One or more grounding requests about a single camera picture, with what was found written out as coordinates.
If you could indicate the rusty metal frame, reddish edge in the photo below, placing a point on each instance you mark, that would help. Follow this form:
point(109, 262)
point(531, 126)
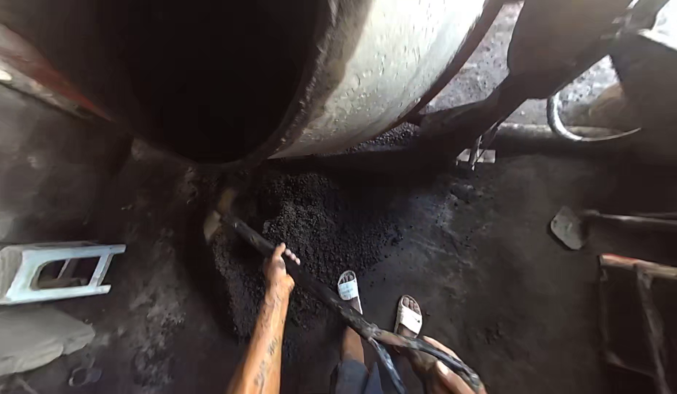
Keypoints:
point(649, 312)

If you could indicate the person's legs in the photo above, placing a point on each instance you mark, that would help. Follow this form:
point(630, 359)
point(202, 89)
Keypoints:
point(351, 350)

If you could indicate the person's left forearm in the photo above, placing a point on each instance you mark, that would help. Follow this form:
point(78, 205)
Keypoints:
point(265, 343)

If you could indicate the white plastic stool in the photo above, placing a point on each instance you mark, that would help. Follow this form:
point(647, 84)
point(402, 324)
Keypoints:
point(18, 273)

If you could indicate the large round metal drum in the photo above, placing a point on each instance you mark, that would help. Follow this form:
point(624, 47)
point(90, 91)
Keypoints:
point(382, 76)

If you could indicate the shovel with grey blade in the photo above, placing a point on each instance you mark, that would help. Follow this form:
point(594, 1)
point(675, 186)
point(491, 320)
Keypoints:
point(566, 227)

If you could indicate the pile of black granules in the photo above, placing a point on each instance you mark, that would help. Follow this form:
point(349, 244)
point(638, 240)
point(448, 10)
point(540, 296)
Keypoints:
point(311, 224)

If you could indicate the person's left hand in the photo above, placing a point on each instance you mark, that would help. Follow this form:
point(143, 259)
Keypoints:
point(276, 272)

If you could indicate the person's left fingers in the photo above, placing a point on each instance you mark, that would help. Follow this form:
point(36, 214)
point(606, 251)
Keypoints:
point(292, 257)

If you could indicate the person's right thumb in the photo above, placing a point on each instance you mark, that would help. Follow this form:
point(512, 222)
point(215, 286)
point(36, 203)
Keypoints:
point(445, 373)

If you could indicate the person's left thumb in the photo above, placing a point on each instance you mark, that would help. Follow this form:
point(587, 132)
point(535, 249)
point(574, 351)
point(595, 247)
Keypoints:
point(280, 251)

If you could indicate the person's right hand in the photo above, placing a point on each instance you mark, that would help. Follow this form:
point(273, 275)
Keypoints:
point(459, 382)

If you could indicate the brown metal machine stand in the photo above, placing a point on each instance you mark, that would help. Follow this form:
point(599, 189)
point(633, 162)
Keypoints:
point(552, 49)

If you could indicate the grey flat sack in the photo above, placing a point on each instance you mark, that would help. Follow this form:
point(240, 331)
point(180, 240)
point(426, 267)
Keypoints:
point(32, 339)

